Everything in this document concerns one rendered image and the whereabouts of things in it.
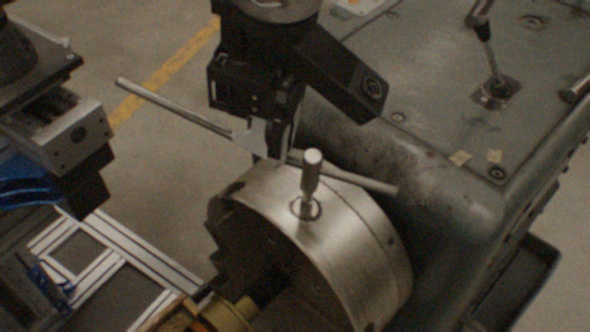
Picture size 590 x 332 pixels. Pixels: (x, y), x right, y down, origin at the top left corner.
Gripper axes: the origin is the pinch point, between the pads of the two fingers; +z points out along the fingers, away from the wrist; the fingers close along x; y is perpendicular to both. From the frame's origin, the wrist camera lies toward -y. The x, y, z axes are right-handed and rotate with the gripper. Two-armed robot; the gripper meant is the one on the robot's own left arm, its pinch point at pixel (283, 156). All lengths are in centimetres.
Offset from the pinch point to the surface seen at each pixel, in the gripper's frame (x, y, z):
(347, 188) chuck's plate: -4.8, -7.9, 9.0
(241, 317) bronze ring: 12.4, 0.1, 20.3
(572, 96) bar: -29.0, -34.6, 3.8
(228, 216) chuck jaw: 2.2, 6.2, 13.9
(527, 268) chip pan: -45, -61, 75
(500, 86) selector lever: -28.0, -24.6, 4.8
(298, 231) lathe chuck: 3.7, -3.9, 9.0
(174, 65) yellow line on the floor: -151, 106, 153
